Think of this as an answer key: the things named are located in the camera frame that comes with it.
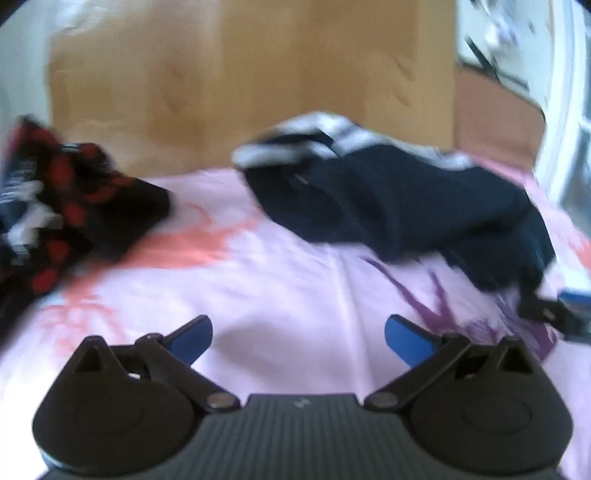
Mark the navy green striped sweater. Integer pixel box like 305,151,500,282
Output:
231,112,555,291

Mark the pink floral bed sheet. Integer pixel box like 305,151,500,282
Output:
0,158,591,416

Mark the black red patterned garment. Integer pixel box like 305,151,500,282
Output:
1,117,171,328

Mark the brown cushion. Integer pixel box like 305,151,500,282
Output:
454,66,546,171

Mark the wooden headboard panel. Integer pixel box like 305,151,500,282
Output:
48,0,457,177

